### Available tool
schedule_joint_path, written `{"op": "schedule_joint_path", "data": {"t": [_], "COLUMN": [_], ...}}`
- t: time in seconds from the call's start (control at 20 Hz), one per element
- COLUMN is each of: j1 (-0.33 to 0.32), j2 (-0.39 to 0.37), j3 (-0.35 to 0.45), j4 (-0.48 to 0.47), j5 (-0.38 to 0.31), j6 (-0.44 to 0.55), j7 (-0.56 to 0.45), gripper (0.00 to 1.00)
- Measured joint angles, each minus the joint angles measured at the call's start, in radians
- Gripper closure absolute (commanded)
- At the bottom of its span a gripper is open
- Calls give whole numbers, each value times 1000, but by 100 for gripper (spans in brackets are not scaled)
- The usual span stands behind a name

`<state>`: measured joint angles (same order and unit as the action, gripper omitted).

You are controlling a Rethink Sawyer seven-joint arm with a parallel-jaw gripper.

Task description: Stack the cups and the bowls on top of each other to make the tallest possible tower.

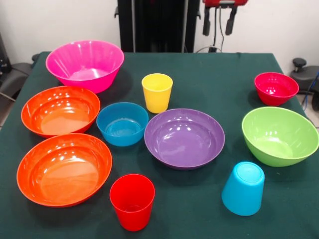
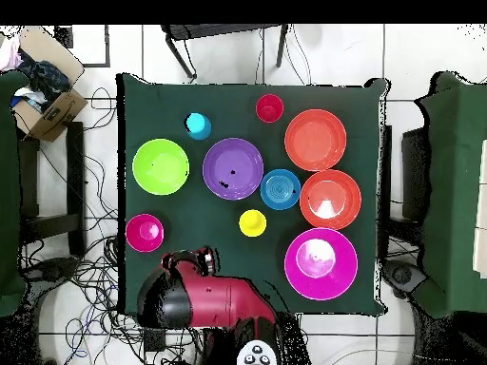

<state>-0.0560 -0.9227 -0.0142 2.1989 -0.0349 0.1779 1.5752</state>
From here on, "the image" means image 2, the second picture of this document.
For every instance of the yellow cup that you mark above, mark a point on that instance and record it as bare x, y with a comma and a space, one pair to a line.
252, 223

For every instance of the purple bowl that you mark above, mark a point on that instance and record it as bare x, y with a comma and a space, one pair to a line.
245, 167

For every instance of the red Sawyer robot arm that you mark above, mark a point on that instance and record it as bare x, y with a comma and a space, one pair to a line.
220, 300

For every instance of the blue bowl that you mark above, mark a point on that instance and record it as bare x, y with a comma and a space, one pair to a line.
280, 189

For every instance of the dark green tablecloth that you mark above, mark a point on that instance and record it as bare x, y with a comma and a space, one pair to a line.
182, 213

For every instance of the orange bowl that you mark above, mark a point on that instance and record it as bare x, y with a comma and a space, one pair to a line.
315, 140
330, 190

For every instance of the light blue cup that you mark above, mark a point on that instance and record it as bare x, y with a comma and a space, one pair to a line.
198, 126

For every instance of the green bowl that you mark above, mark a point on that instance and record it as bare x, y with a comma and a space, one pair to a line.
160, 166

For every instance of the red cup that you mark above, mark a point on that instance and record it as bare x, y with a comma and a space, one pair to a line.
269, 108

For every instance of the small crimson bowl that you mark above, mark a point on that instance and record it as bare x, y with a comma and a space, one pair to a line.
144, 232

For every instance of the large pink bowl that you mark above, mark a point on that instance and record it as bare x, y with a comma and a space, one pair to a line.
320, 285

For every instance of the black cabinet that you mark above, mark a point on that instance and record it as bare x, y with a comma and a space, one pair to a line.
414, 171

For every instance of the black caster leg with knob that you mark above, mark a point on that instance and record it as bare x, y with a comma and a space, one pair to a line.
53, 268
403, 274

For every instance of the cardboard box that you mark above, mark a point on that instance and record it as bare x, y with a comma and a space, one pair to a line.
53, 114

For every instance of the green-covered side table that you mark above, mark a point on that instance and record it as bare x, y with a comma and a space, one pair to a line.
456, 152
9, 190

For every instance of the black bench frame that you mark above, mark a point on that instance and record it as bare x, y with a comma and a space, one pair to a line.
74, 171

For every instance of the black metal chair frame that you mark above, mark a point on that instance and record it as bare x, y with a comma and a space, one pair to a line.
213, 30

